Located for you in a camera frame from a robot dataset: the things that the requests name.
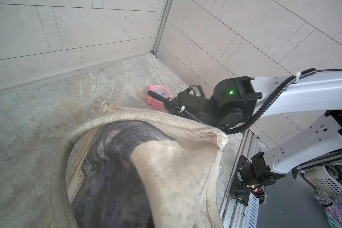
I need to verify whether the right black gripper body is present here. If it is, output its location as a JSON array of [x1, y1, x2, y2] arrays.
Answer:
[[172, 92, 217, 125]]

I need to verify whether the white perforated basket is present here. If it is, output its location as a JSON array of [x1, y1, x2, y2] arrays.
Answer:
[[304, 167, 342, 203]]

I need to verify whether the pink alarm clock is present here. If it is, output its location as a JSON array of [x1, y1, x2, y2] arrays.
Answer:
[[147, 85, 173, 110]]

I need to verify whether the beige canvas tote bag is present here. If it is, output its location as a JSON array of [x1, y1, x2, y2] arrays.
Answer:
[[49, 108, 228, 228]]

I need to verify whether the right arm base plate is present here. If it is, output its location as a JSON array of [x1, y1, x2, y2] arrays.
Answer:
[[230, 155, 258, 207]]

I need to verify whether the glitter microphone on stand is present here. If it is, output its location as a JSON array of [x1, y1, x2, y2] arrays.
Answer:
[[313, 190, 342, 228]]

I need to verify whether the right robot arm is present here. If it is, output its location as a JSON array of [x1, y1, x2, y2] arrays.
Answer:
[[165, 68, 342, 186]]

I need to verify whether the aluminium mounting rail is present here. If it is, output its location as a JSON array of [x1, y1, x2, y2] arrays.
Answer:
[[219, 130, 268, 228]]

